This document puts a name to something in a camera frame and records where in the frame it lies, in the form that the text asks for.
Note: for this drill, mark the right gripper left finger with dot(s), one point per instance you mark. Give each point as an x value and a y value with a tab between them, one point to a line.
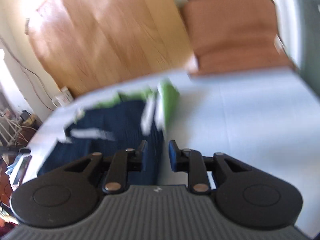
69	194

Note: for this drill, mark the wooden headboard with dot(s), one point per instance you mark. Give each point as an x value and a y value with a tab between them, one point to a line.
88	44

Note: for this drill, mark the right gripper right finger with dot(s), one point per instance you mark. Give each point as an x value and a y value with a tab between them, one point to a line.
244	194

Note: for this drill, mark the brown cushion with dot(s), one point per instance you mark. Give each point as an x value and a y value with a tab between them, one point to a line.
234	35

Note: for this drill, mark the framed picture at bedside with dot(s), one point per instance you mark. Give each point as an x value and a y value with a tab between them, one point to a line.
17	170

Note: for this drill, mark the blue white striped bedsheet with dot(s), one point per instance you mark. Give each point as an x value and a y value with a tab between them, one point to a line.
268	119

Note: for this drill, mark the navy green knit sweater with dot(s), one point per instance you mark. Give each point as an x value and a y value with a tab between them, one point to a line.
121	123

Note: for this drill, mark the cluttered side table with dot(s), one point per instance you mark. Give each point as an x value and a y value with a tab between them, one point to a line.
16	133

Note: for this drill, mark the white window frame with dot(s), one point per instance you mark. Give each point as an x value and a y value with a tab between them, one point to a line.
298	25

